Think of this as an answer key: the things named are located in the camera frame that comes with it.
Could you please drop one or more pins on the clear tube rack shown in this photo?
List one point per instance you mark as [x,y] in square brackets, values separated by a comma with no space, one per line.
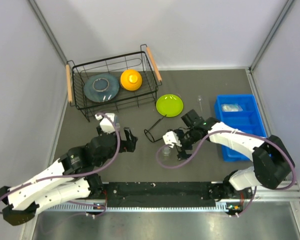
[116,122]

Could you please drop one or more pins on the clear glass pipette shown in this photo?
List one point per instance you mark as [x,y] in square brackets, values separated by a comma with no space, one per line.
[200,100]

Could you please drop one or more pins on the clear plastic bag with contents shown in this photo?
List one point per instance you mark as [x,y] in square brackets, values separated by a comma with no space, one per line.
[231,108]

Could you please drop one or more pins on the black wire basket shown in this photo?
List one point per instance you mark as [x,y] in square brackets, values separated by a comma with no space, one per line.
[142,61]

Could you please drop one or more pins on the orange ribbed bowl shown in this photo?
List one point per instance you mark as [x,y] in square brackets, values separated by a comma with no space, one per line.
[131,80]

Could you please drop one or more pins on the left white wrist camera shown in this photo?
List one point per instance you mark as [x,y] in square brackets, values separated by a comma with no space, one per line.
[106,125]

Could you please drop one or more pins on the small clear round dish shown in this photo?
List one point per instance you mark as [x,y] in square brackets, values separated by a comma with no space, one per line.
[166,151]

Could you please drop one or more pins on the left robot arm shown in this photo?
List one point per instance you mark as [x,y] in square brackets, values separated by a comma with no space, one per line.
[69,178]

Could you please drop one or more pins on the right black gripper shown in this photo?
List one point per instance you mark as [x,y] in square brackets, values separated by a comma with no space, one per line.
[183,154]

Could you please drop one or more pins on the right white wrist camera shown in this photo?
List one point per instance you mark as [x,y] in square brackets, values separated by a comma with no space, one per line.
[171,139]

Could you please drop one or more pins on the blue plastic divided bin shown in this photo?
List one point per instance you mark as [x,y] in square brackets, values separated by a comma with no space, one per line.
[249,120]

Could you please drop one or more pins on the lime green plate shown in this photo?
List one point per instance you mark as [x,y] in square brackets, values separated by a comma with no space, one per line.
[169,105]

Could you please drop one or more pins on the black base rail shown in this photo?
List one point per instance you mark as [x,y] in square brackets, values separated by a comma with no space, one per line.
[164,194]

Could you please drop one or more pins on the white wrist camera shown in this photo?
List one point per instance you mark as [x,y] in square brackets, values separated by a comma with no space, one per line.
[171,139]
[106,125]

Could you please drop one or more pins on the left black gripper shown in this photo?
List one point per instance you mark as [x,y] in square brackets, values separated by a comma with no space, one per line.
[129,145]

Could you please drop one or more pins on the blue ceramic plate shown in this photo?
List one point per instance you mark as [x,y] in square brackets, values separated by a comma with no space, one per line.
[101,88]

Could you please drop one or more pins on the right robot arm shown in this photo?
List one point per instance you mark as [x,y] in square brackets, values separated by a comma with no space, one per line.
[271,161]

